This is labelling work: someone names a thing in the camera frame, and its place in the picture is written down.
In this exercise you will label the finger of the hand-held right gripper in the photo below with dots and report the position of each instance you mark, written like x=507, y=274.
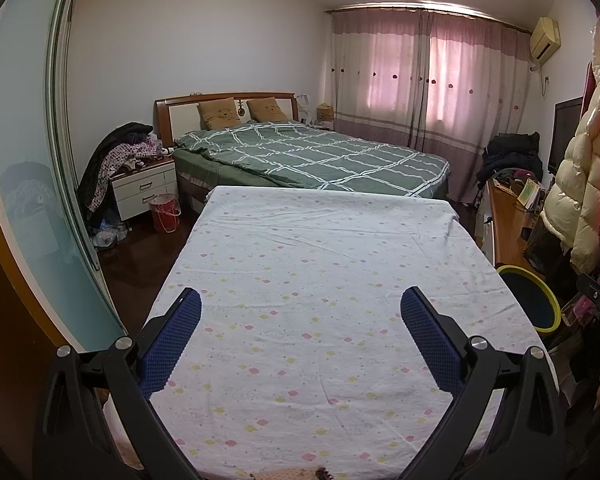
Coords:
x=597, y=291

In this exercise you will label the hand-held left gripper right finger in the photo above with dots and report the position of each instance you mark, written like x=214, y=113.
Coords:
x=432, y=345

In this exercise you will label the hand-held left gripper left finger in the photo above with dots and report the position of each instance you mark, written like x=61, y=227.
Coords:
x=172, y=345

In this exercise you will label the yellow rimmed trash bin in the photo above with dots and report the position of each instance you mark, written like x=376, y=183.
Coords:
x=530, y=300

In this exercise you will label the pink floral garment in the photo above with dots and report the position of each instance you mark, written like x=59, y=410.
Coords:
x=587, y=310

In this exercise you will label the cream puffer jacket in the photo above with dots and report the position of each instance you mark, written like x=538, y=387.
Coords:
x=575, y=185

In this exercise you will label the wooden desk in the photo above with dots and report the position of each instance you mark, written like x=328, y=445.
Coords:
x=510, y=225

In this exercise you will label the stack of books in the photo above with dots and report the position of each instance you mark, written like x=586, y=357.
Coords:
x=529, y=193

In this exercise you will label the clear plastic bags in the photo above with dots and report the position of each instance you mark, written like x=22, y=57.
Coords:
x=107, y=234

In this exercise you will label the red plastic bucket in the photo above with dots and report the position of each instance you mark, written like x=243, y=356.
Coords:
x=164, y=212

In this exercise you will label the dotted white tablecloth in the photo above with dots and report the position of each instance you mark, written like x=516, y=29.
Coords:
x=305, y=285

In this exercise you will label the white nightstand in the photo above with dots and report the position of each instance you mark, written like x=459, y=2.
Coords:
x=140, y=190

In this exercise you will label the black television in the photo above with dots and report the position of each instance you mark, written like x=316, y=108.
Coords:
x=565, y=135

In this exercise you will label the dark clothes pile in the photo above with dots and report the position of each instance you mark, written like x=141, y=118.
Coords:
x=512, y=155

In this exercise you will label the floral print garment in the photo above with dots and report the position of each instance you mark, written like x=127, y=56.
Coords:
x=125, y=152

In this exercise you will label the pile of clothes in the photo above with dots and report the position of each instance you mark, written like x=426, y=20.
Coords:
x=100, y=160

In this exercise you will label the green plaid duvet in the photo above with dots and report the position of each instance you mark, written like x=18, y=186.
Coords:
x=320, y=157

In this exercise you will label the pink curtain panel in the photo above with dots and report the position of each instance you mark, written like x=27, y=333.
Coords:
x=475, y=100
x=375, y=75

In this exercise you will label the wooden bed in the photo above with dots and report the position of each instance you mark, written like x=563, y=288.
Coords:
x=180, y=110

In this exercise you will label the brown bear pillow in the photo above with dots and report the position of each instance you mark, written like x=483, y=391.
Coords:
x=267, y=110
x=219, y=114

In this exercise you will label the frosted glass sliding door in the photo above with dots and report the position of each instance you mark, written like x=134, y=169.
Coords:
x=25, y=160

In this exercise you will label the woven tissue box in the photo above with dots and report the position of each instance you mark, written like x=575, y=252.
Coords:
x=325, y=113

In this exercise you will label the wooden curtain rod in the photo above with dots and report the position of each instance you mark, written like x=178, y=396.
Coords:
x=420, y=10

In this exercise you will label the wall air conditioner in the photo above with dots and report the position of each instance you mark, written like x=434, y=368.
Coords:
x=545, y=40

